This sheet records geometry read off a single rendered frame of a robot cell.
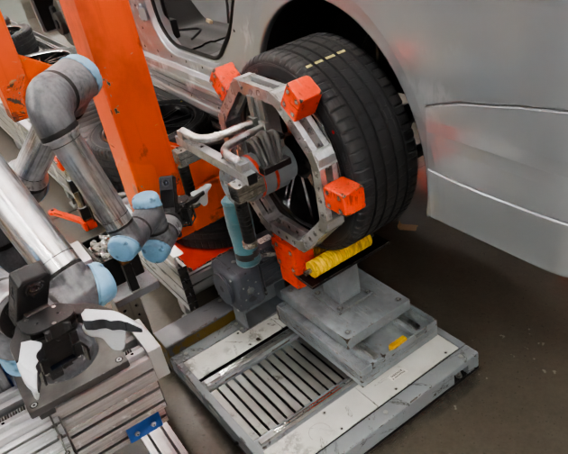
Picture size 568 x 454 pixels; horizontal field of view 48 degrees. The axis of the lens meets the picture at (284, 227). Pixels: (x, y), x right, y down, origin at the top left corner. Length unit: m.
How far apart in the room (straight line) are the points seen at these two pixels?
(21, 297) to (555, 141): 1.07
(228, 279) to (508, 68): 1.29
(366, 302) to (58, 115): 1.31
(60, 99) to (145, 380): 0.68
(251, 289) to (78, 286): 1.31
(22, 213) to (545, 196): 1.07
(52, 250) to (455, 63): 0.96
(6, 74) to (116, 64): 1.97
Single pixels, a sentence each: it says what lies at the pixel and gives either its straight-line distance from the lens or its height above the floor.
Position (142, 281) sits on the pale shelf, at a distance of 2.35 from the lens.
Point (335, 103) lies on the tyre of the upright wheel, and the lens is 1.77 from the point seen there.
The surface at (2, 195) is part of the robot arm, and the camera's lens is 1.18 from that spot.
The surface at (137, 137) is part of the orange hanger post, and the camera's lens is 2.18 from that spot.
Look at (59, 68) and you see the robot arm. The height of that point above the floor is 1.34.
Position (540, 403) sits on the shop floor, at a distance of 2.35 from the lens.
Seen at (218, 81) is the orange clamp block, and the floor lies 1.09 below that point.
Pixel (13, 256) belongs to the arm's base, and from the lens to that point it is 1.89.
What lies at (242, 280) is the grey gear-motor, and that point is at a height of 0.38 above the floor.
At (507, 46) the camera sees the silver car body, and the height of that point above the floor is 1.27.
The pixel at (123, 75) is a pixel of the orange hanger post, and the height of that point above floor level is 1.16.
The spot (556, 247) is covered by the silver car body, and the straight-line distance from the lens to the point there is 1.59.
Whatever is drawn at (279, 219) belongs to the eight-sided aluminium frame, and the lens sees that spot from 2.18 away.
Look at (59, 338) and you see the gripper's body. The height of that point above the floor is 1.22.
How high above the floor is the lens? 1.75
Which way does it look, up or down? 32 degrees down
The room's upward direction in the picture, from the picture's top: 11 degrees counter-clockwise
